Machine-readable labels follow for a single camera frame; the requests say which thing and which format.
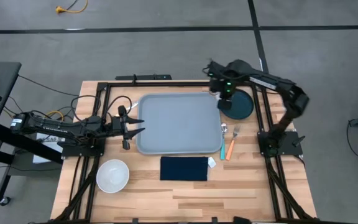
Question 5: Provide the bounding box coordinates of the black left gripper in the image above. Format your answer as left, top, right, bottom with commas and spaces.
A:
110, 105, 146, 151

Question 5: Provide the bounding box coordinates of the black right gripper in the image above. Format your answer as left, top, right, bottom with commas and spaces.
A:
211, 79, 237, 110

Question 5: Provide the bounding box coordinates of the dark teal plate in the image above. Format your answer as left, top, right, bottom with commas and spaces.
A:
221, 89, 255, 121

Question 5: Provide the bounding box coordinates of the teal handled spoon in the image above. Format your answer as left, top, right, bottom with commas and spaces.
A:
219, 123, 229, 161

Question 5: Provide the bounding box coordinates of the orange handled fork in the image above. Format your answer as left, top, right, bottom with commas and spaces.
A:
225, 124, 241, 162

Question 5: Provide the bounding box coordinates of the white ribbed bowl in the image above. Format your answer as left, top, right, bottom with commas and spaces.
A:
96, 159, 131, 194

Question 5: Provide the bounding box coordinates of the navy cloth napkin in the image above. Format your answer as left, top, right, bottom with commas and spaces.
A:
159, 156, 217, 182

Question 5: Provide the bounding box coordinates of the grey plastic tray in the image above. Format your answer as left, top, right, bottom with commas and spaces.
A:
135, 92, 224, 156

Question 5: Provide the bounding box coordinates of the white paper sheet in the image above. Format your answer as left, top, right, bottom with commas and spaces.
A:
32, 133, 65, 165

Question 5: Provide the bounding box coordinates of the black desk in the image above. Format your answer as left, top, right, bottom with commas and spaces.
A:
0, 61, 65, 206

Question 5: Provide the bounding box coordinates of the black camera bar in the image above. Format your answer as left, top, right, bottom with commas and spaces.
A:
115, 73, 173, 82

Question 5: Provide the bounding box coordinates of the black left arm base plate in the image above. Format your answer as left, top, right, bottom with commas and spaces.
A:
61, 136, 105, 157

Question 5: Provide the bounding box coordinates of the black aluminium table frame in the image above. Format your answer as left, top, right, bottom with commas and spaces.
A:
53, 81, 315, 224

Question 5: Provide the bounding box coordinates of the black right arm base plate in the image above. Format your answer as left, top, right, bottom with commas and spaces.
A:
257, 130, 304, 157

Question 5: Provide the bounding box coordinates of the yellow extension cord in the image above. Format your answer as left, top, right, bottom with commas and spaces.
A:
55, 0, 89, 15

